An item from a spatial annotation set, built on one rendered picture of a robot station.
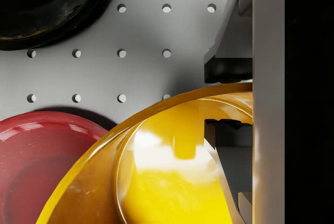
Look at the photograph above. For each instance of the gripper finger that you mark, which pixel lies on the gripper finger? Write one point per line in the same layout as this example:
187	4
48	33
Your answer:
229	70
232	135

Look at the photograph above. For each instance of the yellow bowl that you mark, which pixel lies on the yellow bowl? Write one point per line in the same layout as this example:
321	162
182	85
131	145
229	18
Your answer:
169	195

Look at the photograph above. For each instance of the black plate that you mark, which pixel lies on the black plate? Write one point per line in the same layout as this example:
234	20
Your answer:
47	7

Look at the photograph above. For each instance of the red plate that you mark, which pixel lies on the red plate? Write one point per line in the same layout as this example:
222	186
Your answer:
39	161

